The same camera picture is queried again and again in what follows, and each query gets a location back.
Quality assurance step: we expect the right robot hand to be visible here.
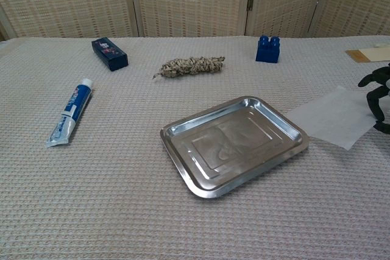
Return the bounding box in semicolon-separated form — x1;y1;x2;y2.
358;63;390;135

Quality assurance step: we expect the silver metal tray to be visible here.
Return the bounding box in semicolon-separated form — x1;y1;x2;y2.
160;95;310;199

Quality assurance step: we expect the white paper sheet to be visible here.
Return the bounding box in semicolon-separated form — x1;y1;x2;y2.
286;85;378;151

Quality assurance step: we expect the woven folding screen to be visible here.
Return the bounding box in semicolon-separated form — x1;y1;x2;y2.
0;0;390;41

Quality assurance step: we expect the beige woven tablecloth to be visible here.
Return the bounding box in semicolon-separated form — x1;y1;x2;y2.
0;36;390;260

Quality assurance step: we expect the dark blue carton box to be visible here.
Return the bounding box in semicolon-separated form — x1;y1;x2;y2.
91;37;129;72

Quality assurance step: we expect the braided beige rope bundle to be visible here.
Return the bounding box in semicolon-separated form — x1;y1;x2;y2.
152;55;226;80

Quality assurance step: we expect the brown and cream card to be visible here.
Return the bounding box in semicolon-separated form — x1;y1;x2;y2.
345;47;390;63

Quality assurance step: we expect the blue white toothpaste tube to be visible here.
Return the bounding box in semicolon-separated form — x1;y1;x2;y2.
44;78;94;148

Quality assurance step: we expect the blue building block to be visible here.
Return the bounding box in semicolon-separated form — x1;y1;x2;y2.
255;35;280;64

